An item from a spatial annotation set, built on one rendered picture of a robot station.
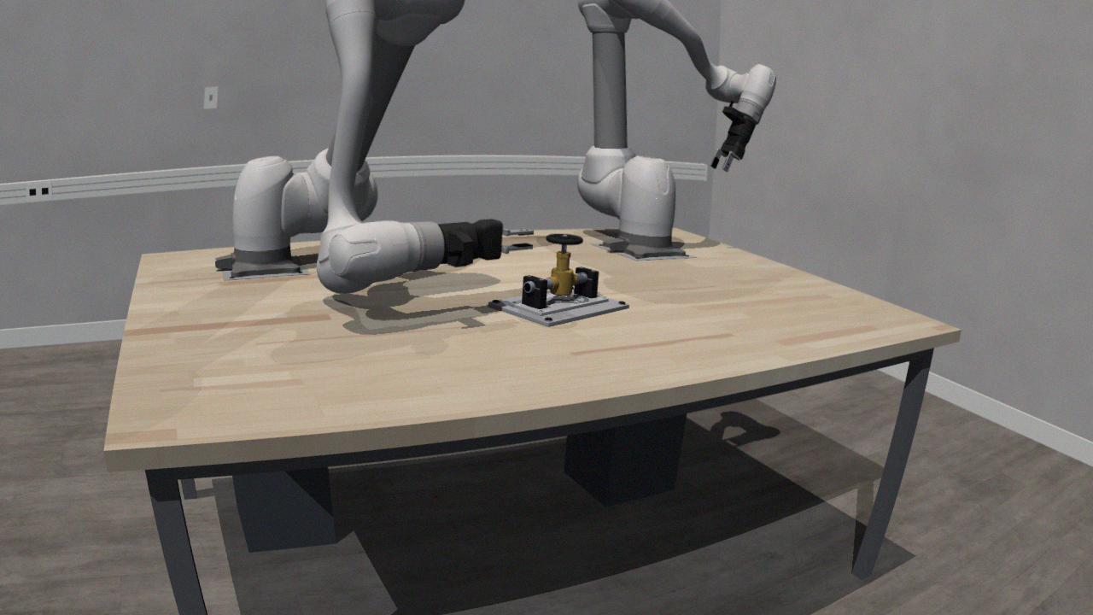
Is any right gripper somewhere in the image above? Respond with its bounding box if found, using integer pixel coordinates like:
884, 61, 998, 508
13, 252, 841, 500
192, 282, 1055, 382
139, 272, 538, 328
409, 218, 534, 272

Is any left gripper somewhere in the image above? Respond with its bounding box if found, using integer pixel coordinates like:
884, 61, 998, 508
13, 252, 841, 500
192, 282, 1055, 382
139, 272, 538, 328
710, 98, 763, 172

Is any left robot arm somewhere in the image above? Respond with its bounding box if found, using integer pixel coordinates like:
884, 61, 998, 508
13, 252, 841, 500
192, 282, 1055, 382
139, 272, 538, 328
578, 0, 776, 258

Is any brass valve with black handwheel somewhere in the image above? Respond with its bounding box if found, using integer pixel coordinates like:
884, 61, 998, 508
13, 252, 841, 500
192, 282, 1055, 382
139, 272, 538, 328
509, 234, 609, 316

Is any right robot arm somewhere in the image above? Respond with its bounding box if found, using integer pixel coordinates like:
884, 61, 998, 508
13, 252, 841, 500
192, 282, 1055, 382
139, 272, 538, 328
215, 0, 465, 294

